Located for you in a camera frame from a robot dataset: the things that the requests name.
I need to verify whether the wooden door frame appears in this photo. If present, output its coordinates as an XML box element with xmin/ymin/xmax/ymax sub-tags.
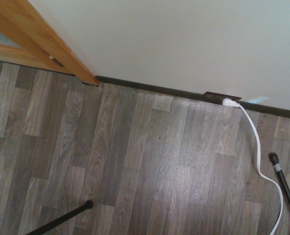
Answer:
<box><xmin>0</xmin><ymin>0</ymin><xmax>100</xmax><ymax>87</ymax></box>

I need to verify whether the wooden door with glass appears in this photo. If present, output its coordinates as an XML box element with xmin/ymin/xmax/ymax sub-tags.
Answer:
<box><xmin>0</xmin><ymin>23</ymin><xmax>49</xmax><ymax>70</ymax></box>

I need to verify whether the black tripod leg with tape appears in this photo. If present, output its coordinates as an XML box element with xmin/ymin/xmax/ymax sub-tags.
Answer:
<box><xmin>268</xmin><ymin>152</ymin><xmax>290</xmax><ymax>230</ymax></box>

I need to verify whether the white power plug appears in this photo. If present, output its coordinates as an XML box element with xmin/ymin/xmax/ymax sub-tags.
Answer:
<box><xmin>222</xmin><ymin>97</ymin><xmax>240</xmax><ymax>109</ymax></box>

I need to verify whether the dark brown wall outlet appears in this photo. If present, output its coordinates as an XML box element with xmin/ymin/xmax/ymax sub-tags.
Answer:
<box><xmin>203</xmin><ymin>91</ymin><xmax>242</xmax><ymax>104</ymax></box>

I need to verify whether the white flat power cable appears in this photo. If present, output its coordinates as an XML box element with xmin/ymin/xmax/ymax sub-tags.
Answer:
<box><xmin>237</xmin><ymin>104</ymin><xmax>284</xmax><ymax>235</ymax></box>

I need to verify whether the black baseboard strip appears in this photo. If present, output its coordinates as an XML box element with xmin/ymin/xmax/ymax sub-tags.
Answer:
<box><xmin>96</xmin><ymin>75</ymin><xmax>290</xmax><ymax>120</ymax></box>

